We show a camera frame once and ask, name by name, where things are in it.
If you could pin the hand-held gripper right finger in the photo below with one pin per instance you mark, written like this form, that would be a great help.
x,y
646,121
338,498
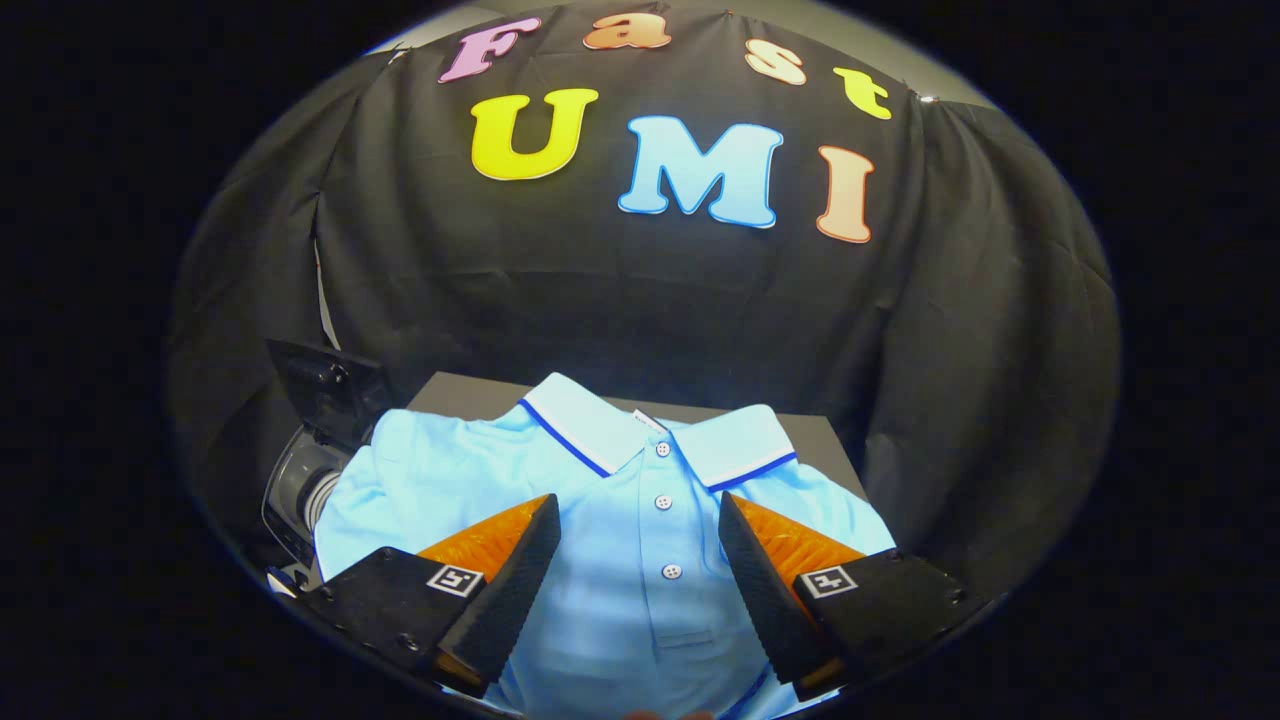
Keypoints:
x,y
765,590

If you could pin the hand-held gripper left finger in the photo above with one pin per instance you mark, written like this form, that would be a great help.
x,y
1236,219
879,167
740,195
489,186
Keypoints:
x,y
510,590

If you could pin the light blue polo shirt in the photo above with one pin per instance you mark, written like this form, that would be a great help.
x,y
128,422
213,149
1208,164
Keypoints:
x,y
640,520

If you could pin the dark glass washing machine lid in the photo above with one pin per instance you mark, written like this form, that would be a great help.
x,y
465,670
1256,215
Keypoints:
x,y
330,385

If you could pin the grey cabinet with dark top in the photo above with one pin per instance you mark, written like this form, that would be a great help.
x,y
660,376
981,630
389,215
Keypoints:
x,y
470,395

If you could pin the black backdrop cloth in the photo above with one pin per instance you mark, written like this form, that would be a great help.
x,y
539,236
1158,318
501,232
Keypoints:
x,y
640,290

